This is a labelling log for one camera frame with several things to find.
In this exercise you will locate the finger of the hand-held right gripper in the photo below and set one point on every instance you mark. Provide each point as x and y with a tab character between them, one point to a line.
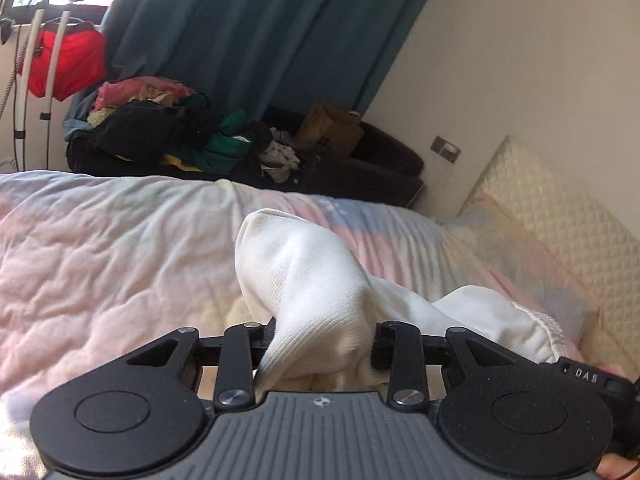
585	374

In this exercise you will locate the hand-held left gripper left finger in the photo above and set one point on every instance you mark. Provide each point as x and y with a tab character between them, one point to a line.
240	345

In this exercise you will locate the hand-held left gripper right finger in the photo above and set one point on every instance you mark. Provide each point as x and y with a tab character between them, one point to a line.
400	340

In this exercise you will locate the pile of mixed clothes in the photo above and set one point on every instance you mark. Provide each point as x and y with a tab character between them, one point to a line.
150	130

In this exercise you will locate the person's right hand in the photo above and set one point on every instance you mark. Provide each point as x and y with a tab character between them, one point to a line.
620	469

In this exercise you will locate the cream quilted headboard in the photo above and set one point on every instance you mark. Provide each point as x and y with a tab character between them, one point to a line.
565	220

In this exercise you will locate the dark sofa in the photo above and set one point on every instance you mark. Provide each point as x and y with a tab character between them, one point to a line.
370	175

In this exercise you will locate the brown cardboard box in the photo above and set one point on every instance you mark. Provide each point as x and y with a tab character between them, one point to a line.
325	130

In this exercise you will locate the dark teal curtain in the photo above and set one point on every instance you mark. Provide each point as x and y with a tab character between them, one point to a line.
275	35

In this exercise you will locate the white garment steamer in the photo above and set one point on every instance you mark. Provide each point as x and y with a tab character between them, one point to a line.
20	120

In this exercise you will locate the red garment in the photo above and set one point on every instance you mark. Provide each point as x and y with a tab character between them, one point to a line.
70	60

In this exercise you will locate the black object on window sill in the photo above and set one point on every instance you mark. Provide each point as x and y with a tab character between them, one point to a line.
4	30

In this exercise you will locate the wall switch panel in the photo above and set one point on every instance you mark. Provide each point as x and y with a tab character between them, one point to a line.
445	148

